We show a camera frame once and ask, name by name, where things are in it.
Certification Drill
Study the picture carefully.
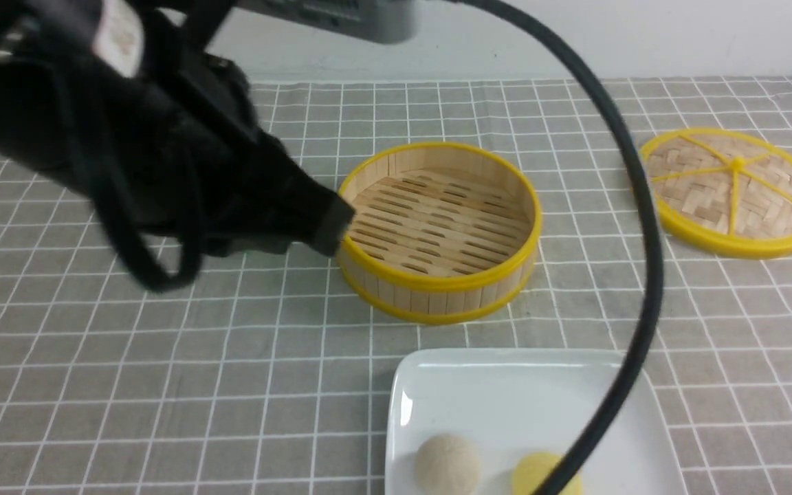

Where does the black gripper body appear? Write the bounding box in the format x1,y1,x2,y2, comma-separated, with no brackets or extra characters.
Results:
0,0,314,259

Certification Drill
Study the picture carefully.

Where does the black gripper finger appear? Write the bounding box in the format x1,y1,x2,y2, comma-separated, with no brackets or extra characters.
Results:
258,131,355,258

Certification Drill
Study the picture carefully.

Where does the white steamed bun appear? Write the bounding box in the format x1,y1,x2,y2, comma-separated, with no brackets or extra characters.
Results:
414,433,482,494

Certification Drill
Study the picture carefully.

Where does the yellow steamed bun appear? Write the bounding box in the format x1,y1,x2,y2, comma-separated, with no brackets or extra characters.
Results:
510,451,562,495

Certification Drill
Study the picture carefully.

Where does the white square plate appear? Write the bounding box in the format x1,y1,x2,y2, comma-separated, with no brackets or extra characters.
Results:
384,349,686,494

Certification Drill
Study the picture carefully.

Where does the bamboo steamer basket yellow rim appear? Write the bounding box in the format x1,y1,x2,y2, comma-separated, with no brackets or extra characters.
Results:
337,142,542,325

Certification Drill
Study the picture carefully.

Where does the grey checkered tablecloth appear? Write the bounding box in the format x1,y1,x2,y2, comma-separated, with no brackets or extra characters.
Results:
0,80,792,494

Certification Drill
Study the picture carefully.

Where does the woven bamboo steamer lid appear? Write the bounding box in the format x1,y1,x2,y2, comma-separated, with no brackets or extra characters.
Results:
640,128,792,259

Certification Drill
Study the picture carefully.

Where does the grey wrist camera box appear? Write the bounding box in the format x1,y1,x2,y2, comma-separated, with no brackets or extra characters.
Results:
238,1,420,45

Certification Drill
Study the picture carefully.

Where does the thick black cable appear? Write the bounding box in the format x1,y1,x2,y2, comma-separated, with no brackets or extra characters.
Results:
437,0,665,495

